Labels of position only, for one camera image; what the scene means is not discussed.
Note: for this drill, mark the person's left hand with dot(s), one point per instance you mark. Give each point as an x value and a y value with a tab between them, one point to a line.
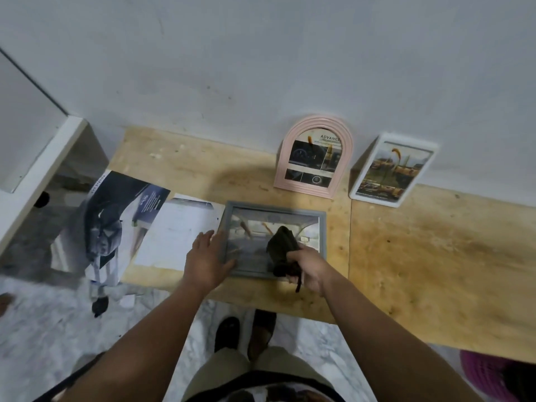
203	267

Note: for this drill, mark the person's right hand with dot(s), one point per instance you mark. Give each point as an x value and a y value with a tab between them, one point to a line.
314	270

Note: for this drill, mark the person's left thumb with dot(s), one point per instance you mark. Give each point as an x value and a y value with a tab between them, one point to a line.
228	267

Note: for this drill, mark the person's right thumb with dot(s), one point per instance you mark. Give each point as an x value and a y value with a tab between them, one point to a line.
296	254

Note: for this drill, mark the person's left middle finger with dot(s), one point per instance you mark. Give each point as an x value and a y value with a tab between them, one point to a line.
208	239

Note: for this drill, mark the black cloth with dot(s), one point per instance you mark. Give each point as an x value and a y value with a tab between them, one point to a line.
280	246

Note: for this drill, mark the grey picture frame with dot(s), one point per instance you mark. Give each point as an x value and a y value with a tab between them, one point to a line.
251	234

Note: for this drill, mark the person's right forearm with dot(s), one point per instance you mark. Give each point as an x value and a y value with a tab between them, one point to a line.
389	351

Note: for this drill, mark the person's left forearm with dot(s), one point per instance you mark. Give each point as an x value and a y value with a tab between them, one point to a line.
142	351

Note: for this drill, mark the white paper sheet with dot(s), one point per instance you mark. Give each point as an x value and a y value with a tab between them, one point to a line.
171	234

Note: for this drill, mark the person's left black shoe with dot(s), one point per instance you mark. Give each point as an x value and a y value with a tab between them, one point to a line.
227	332

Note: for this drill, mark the person's black shoe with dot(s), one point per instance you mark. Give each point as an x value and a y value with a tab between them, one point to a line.
227	332
261	330

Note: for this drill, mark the person's right black shoe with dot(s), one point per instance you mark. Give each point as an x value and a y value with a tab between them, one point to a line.
261	330

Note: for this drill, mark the car magazine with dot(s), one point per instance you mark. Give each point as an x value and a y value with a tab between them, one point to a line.
113	217

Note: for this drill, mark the beige shorts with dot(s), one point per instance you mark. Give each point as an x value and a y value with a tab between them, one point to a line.
226	368

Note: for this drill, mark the small black floor object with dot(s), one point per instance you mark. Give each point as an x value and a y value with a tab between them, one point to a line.
99	306

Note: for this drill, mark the black and white shirt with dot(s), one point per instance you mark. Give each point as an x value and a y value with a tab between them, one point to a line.
284	391

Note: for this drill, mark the black round knob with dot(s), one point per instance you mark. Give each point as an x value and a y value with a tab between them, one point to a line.
42	199

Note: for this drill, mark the white shelf unit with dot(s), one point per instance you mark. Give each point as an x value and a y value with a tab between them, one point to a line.
37	163

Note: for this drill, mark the pink plastic basket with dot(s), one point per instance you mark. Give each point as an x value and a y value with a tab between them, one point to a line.
485	374

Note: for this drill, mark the pink arched picture frame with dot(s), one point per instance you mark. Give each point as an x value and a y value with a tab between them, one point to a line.
314	163

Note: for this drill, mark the white rectangular picture frame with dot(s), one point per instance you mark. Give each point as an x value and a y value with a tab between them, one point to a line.
393	171

